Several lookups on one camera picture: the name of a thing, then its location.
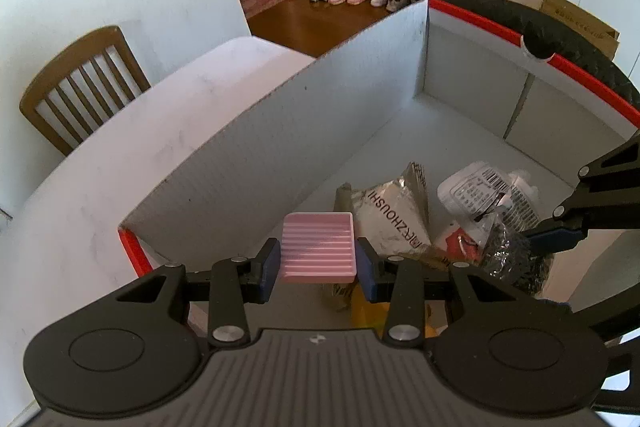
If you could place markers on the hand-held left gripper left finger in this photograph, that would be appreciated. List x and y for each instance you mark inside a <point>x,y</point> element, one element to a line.
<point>267,269</point>

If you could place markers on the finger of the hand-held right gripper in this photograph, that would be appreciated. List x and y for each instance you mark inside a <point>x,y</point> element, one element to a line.
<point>622,359</point>
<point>555,239</point>

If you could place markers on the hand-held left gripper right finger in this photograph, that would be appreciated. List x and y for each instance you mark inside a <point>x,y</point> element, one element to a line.
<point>367,269</point>

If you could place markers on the clear bag of dark seaweed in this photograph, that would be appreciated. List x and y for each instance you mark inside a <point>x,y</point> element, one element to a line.
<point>510,257</point>

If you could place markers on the pink ribbed soap dish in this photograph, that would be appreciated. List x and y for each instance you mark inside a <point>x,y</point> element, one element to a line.
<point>317,247</point>

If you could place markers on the silver snack bag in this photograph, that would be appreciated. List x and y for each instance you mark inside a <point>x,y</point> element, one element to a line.
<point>390,217</point>

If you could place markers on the white printed food packet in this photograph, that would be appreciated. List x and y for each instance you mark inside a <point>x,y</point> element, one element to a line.
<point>470,192</point>

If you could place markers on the white cardboard box red rim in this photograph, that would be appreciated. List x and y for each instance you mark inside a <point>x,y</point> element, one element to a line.
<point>250,147</point>

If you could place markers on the white patterned desktop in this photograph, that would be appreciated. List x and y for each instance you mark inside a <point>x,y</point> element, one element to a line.
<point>100,187</point>

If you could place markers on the yellow crumpled packet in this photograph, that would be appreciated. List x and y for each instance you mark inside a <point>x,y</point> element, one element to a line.
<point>367,314</point>

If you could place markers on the red and white packet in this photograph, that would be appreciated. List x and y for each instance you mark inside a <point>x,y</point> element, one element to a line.
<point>457,244</point>

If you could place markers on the brown cardboard box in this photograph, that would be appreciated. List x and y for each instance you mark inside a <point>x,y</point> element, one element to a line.
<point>580,19</point>

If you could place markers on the brown wooden chair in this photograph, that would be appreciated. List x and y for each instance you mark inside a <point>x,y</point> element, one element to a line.
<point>80,82</point>

